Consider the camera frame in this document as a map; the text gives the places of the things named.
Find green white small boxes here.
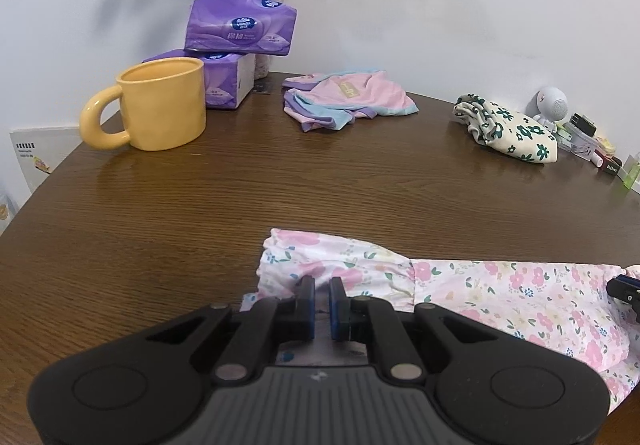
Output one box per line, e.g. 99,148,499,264
552,122,574,151

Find green liquid bottle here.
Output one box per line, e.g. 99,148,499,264
622,159,640,191

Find pink floral dress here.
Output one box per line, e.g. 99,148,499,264
239,227,640,419

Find white printed box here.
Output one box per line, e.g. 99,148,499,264
8,124,84,198

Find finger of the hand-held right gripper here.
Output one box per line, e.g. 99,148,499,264
607,276,640,325

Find purple soft tissue pack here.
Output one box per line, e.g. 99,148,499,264
183,0,299,57

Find purple white tissue box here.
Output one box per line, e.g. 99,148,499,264
142,48,257,112

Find white robot speaker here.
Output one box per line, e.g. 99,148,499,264
532,85,570,131

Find yellow mug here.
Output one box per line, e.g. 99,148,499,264
79,57,208,152

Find pink purple shorts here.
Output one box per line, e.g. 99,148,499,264
281,69,420,134

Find black charger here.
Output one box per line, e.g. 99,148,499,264
568,113,599,137

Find grey tin box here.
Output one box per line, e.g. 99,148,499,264
567,122,601,156

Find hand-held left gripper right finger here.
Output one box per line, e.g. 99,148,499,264
328,276,494,384

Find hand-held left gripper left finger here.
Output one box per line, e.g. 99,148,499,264
144,276,316,384

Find folded cream floral cloth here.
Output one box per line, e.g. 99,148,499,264
453,93,560,165

